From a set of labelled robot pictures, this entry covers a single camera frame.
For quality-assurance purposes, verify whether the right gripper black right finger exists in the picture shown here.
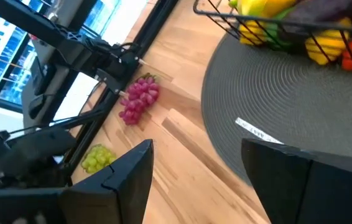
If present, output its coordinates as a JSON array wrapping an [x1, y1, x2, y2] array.
[[240, 138, 352, 224]]

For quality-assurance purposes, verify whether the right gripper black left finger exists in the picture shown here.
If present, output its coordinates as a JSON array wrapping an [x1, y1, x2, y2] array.
[[0, 138, 155, 224]]

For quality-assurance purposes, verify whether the yellow bell pepper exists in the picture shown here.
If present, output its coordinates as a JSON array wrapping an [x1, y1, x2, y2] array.
[[305, 17, 352, 66]]

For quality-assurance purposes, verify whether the green avocado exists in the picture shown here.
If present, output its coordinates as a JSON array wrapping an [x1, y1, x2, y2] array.
[[264, 7, 292, 50]]

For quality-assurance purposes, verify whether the yellow fruit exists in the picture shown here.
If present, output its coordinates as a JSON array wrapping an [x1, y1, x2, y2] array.
[[238, 20, 269, 47]]

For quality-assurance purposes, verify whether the long dark purple vegetable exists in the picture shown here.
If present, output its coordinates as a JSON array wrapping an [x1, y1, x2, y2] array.
[[287, 0, 352, 29]]

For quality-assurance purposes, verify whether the yellow banana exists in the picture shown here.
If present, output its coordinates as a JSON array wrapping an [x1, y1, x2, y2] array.
[[228, 0, 298, 18]]

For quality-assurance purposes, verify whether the green grapes bunch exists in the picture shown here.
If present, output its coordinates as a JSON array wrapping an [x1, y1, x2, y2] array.
[[81, 143, 118, 174]]

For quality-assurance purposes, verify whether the round grey woven placemat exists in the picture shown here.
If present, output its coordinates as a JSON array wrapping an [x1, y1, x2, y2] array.
[[200, 30, 352, 187]]

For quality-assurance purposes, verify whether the pink grapes bunch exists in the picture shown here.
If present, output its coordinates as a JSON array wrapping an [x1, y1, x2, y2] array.
[[118, 73, 160, 126]]

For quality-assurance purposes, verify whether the black wire basket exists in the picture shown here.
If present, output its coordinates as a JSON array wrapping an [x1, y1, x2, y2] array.
[[193, 0, 352, 74]]

